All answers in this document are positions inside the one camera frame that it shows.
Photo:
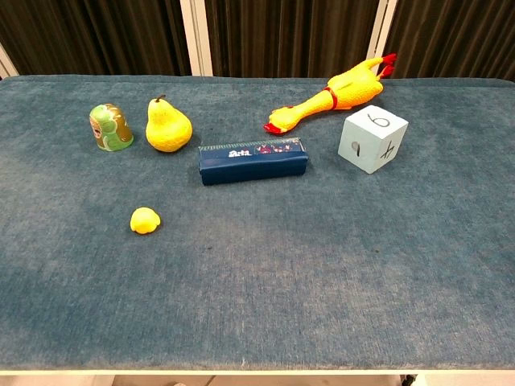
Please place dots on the small yellow toy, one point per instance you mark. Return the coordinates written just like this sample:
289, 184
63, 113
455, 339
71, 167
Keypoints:
145, 219

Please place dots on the dark blue rectangular box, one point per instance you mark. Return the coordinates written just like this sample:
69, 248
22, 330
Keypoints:
253, 163

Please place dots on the blue table cloth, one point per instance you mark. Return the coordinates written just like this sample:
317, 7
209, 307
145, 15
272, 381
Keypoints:
257, 261

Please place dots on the yellow toy pear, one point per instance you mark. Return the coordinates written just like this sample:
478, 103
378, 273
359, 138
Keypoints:
167, 128

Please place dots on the light blue numbered cube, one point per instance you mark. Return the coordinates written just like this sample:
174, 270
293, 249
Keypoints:
372, 138

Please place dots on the yellow rubber chicken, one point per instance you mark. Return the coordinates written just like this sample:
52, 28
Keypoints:
342, 94

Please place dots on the dark pleated curtain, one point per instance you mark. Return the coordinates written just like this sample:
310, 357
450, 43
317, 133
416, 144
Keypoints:
289, 36

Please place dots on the green printed dome toy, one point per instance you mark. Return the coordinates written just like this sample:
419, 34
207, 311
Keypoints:
110, 128

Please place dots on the white vertical post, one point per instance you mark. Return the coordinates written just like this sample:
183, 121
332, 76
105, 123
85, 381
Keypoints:
381, 28
197, 36
7, 64

